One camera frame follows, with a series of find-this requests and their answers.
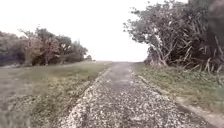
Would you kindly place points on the grey gravel path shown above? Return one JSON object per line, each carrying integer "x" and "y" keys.
{"x": 123, "y": 100}

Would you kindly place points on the green grass verge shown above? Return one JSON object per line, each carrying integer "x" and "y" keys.
{"x": 186, "y": 83}
{"x": 50, "y": 86}

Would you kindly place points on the row of low trees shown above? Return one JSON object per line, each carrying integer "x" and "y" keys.
{"x": 43, "y": 50}

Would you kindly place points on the group of tall leafy trees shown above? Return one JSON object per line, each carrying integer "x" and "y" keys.
{"x": 180, "y": 33}

